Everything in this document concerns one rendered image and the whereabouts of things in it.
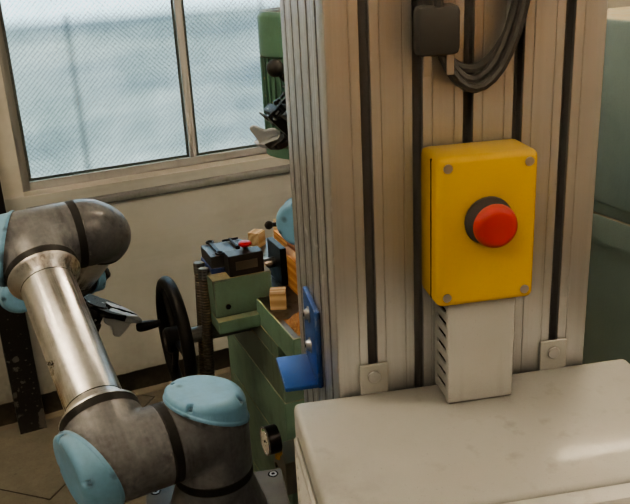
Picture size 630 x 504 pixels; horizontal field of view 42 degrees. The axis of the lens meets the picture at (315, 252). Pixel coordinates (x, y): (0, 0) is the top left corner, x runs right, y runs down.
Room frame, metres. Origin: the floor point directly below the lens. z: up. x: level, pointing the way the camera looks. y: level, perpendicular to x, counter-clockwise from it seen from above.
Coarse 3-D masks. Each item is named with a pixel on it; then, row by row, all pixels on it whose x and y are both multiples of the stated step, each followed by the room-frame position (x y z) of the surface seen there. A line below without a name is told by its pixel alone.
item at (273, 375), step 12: (240, 336) 1.83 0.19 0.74; (252, 336) 1.74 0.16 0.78; (252, 348) 1.74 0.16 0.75; (264, 348) 1.65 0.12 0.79; (264, 360) 1.66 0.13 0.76; (264, 372) 1.67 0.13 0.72; (276, 372) 1.59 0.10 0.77; (276, 384) 1.59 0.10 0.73; (288, 396) 1.55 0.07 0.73; (300, 396) 1.56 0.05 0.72
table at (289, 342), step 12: (264, 252) 1.98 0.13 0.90; (288, 288) 1.73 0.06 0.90; (264, 300) 1.67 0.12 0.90; (288, 300) 1.66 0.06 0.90; (252, 312) 1.68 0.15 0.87; (264, 312) 1.64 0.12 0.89; (276, 312) 1.60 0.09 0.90; (288, 312) 1.60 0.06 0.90; (216, 324) 1.65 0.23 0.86; (228, 324) 1.64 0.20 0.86; (240, 324) 1.65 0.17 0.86; (252, 324) 1.66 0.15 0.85; (264, 324) 1.64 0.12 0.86; (276, 324) 1.56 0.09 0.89; (276, 336) 1.57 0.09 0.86; (288, 336) 1.50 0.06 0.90; (288, 348) 1.50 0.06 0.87; (300, 348) 1.48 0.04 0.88
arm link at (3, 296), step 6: (0, 288) 1.55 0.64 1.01; (6, 288) 1.53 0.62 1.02; (0, 294) 1.54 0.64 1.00; (6, 294) 1.53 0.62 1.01; (0, 300) 1.54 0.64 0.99; (6, 300) 1.53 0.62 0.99; (12, 300) 1.53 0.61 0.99; (18, 300) 1.54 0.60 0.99; (6, 306) 1.53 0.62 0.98; (12, 306) 1.53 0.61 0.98; (18, 306) 1.53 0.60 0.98; (24, 306) 1.54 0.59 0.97; (12, 312) 1.56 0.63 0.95; (18, 312) 1.53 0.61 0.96
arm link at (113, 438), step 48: (0, 240) 1.22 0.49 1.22; (48, 240) 1.24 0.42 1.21; (48, 288) 1.17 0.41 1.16; (48, 336) 1.10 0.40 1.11; (96, 336) 1.12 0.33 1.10; (96, 384) 1.03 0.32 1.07; (96, 432) 0.95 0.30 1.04; (144, 432) 0.96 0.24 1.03; (96, 480) 0.90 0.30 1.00; (144, 480) 0.93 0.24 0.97
